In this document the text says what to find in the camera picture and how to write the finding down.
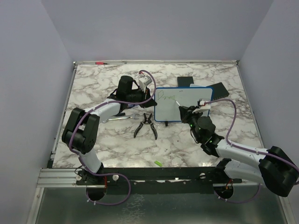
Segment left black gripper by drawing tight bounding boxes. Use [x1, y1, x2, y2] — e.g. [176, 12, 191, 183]
[127, 85, 157, 108]

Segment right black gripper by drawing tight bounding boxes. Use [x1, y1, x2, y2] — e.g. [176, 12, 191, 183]
[181, 105, 205, 141]

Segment blue framed whiteboard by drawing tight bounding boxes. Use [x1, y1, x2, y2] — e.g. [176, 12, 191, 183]
[154, 87, 214, 122]

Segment green marker cap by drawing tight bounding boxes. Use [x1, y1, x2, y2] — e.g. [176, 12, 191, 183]
[154, 161, 162, 167]

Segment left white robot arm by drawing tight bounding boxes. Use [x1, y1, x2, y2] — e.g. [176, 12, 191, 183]
[62, 70, 157, 184]

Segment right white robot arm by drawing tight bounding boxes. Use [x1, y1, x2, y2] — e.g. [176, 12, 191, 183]
[178, 106, 299, 197]

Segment silver open end wrench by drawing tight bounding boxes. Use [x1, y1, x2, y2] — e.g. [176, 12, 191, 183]
[103, 113, 140, 123]

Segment grey small box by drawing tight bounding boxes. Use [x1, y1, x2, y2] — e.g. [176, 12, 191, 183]
[190, 84, 205, 88]

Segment black flat box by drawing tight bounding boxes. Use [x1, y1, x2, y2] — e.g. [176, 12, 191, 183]
[177, 76, 194, 87]

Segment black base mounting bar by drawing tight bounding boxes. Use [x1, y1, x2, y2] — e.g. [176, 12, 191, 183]
[76, 167, 230, 195]

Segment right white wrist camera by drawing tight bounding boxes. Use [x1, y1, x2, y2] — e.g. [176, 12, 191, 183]
[192, 100, 211, 113]

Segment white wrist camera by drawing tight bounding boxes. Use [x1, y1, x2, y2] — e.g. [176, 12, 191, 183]
[192, 100, 211, 113]
[138, 72, 152, 92]

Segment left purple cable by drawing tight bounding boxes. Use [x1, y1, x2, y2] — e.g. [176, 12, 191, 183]
[69, 70, 157, 206]

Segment purple cable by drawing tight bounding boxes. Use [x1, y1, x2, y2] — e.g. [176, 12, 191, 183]
[69, 70, 157, 206]
[203, 99, 299, 204]

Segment black handled pliers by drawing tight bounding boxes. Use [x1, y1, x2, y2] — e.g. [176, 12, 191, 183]
[133, 112, 158, 140]

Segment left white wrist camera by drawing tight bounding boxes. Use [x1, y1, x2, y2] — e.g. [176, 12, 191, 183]
[138, 72, 152, 92]

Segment black network switch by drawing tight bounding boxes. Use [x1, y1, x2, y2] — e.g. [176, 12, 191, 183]
[210, 82, 229, 100]

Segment red marker on rail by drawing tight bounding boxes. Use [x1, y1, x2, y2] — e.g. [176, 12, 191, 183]
[95, 62, 109, 65]

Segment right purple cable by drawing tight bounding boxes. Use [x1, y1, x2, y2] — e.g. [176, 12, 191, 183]
[203, 99, 299, 204]

